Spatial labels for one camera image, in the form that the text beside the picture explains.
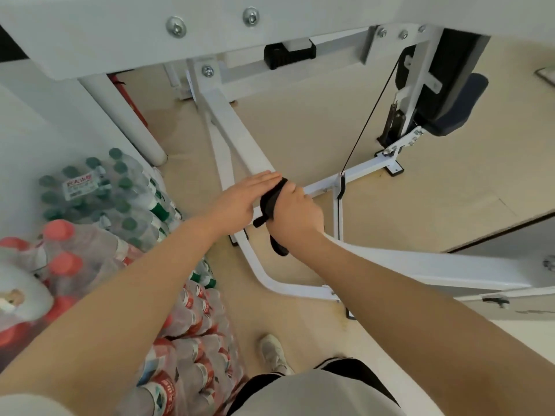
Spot red fire extinguisher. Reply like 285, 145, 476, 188
108, 73, 148, 128

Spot black shorts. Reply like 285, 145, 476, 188
225, 357, 402, 416

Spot dark grey cleaning cloth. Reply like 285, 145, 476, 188
253, 177, 290, 258

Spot black ribbed rubber grip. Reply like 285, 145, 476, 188
263, 38, 317, 70

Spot white vertical pipe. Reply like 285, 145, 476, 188
77, 73, 169, 168

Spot person's left hand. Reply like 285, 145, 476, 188
203, 170, 283, 243

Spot black steel machine cable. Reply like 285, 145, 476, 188
340, 55, 402, 176

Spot white gym machine frame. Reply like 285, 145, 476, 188
0, 0, 555, 321

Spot white shirt sleeve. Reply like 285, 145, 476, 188
0, 393, 75, 416

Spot person's right forearm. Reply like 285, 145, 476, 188
299, 231, 555, 416

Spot stack of water bottle packs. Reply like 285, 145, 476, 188
0, 147, 248, 416

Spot white sneaker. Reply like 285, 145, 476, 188
258, 334, 289, 376

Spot black padded seat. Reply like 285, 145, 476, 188
423, 73, 490, 137

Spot person's left forearm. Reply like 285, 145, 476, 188
0, 216, 226, 416

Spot person's right hand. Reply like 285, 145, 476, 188
265, 184, 325, 252

